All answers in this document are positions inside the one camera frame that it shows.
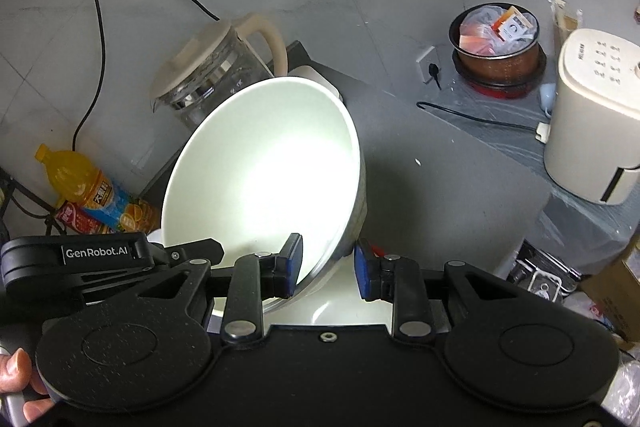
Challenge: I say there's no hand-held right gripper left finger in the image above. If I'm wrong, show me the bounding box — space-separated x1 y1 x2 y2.
135 233 304 344

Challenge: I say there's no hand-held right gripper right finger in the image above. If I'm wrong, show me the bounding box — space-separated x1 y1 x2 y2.
353 238 521 339

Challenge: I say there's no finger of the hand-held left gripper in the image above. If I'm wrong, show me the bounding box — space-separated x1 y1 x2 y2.
150 238 224 268

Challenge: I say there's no white ceramic bowl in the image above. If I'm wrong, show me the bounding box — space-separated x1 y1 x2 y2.
147 229 392 329

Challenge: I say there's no white plate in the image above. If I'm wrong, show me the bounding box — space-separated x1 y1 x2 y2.
161 77 369 308

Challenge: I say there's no person's left hand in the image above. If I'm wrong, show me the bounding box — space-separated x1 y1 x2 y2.
0 348 53 424

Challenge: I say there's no black metal rack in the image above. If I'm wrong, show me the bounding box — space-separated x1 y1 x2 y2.
0 167 66 239

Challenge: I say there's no red cola bottle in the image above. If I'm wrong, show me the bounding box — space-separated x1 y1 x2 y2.
54 202 126 236

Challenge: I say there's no orange juice bottle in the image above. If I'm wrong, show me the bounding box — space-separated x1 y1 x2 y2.
35 144 161 234

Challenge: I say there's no glass kettle with cream lid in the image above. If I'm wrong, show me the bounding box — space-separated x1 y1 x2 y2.
150 13 288 130

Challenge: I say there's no shiny metal object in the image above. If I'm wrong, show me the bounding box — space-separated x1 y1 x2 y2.
507 239 583 303

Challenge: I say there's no cream kettle base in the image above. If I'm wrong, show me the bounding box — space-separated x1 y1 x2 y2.
289 64 345 104

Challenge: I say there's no clear plastic sheet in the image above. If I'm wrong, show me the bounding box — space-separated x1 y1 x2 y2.
440 72 640 260

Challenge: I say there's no red cooker base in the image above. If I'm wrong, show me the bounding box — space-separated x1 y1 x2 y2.
452 49 548 98

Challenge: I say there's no brown cooking pot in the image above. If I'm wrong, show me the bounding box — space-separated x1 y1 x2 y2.
449 3 547 88

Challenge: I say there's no cardboard box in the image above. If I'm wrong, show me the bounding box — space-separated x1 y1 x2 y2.
580 234 640 343

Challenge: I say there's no light blue cup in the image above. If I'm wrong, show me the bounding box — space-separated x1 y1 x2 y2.
539 83 557 118

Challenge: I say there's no cream air fryer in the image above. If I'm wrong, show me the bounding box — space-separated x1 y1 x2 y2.
544 28 640 206

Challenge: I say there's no plastic bag of packets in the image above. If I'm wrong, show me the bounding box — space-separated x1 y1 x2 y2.
459 5 538 58

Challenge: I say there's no clear plastic bag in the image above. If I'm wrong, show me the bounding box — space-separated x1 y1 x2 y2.
600 347 640 424

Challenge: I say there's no beige paper packet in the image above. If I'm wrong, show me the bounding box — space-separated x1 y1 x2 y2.
547 0 585 58

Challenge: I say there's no thin black power cable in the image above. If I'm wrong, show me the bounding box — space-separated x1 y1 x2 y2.
416 63 540 132

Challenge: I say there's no small white wall outlet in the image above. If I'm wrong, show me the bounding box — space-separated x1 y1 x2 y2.
416 47 442 84

